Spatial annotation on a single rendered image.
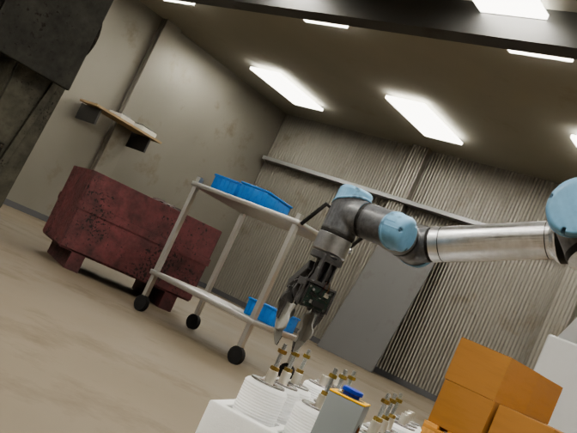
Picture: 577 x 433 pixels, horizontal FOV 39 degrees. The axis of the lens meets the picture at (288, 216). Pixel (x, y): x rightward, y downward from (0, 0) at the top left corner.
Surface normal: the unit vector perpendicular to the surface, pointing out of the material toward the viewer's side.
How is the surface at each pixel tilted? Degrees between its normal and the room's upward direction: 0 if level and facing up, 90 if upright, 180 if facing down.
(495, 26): 90
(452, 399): 90
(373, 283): 77
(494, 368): 90
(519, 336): 90
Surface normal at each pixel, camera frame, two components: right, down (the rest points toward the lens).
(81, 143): 0.72, 0.26
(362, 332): -0.45, -0.52
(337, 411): -0.24, -0.21
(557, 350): -0.56, -0.33
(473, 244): -0.54, 0.06
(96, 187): 0.41, 0.10
